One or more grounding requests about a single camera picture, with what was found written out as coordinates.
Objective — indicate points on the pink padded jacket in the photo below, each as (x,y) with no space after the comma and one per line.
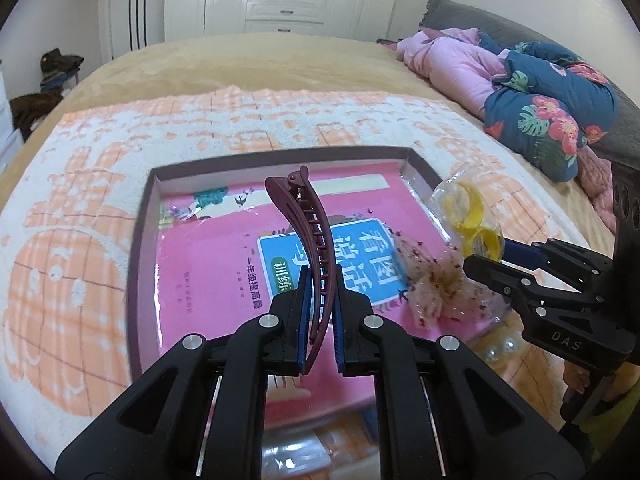
(450,70)

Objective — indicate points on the blue floral quilt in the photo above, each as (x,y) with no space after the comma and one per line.
(540,105)

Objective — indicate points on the pile of folded clothes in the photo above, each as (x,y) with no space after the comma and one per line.
(60,67)

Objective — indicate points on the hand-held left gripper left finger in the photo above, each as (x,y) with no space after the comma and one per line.
(303,320)

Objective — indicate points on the white door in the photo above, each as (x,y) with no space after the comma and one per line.
(130,15)

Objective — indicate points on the clear speckled floral packet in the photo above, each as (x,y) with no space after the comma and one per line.
(430,285)

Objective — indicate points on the maroon hair clip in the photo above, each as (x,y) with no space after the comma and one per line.
(312,240)

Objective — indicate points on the orange and white blanket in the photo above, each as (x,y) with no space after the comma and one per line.
(75,210)

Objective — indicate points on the clear bag of yellow hairbands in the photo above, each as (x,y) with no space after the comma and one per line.
(465,210)

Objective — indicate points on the person's right hand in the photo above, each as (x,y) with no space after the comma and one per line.
(577,380)

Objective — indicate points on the tan bed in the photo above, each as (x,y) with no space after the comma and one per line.
(250,60)

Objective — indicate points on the white drawer unit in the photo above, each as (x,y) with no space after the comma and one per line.
(6,125)

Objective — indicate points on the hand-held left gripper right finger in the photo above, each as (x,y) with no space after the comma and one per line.
(339,320)

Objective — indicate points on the shallow cardboard box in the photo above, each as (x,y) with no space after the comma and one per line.
(142,260)

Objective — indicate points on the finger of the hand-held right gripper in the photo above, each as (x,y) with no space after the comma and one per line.
(520,252)
(505,280)

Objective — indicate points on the pink book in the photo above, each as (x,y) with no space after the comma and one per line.
(210,260)

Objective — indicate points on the pink quilted blanket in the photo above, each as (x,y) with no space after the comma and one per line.
(597,185)

